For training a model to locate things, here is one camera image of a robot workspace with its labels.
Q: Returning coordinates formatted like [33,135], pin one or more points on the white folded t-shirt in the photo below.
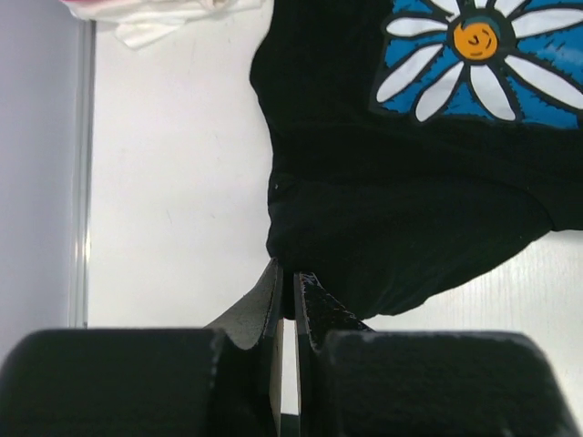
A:
[138,23]

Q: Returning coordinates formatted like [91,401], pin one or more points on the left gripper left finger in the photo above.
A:
[240,373]

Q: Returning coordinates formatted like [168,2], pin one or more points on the black daisy print t-shirt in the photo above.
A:
[418,144]

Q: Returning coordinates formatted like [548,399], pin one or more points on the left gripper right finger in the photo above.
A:
[317,313]

